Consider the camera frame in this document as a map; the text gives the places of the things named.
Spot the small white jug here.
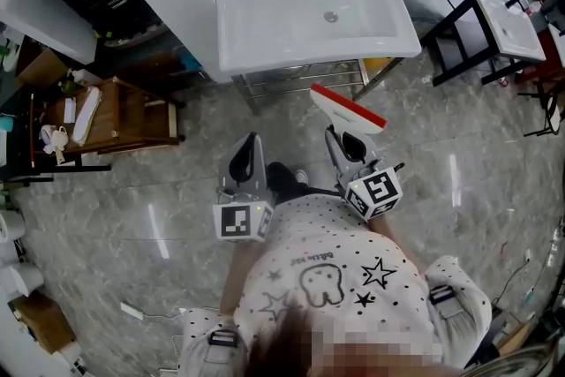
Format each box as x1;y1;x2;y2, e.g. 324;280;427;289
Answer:
39;124;70;155

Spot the long white packet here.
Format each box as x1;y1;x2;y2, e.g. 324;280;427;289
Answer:
71;86;102;147

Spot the person's white dotted shirt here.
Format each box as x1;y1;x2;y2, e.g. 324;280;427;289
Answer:
176;193;493;377

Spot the red table white top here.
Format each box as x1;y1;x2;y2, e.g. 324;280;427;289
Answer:
514;19;565;87

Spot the closed cardboard box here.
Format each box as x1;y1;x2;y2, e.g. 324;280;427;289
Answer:
8;290;76;355

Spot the wooden cart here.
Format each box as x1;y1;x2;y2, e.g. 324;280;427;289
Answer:
28;75;185;160

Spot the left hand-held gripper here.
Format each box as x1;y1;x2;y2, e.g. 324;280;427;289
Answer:
212;131;275;243

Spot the person's right forearm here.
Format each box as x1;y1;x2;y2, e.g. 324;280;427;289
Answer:
368;215;420;275

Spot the open cardboard box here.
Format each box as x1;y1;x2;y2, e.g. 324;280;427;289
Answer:
15;47;57;88

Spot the black side table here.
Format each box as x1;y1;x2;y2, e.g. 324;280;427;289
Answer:
0;94;111;186

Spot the white squeegee with red blade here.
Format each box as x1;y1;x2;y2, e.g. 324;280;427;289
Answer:
309;82;388;136

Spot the metal wire rack shelf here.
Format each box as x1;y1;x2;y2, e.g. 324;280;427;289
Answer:
231;57;405;116

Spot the yellow bin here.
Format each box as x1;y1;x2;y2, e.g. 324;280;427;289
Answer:
361;57;394;74

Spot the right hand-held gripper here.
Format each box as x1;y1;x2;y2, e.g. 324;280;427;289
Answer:
325;126;404;221

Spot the small white sink basin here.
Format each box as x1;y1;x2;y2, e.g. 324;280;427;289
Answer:
471;0;547;61

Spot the black metal stool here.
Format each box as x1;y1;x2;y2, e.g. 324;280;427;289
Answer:
516;79;565;139

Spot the person's face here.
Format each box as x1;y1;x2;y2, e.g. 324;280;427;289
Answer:
304;317;447;377

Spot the white cylinder container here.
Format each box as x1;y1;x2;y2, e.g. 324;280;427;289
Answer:
0;210;26;244
0;262;45;298

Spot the grey harness strap black buckle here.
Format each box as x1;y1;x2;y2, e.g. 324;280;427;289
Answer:
426;284;464;319
207;328;242;377

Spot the white ceramic sink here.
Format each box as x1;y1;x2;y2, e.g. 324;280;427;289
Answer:
215;0;423;74

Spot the person's left forearm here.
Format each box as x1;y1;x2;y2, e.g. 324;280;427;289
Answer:
219;240;255;317

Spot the white power adapter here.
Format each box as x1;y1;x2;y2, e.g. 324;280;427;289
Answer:
119;300;145;321

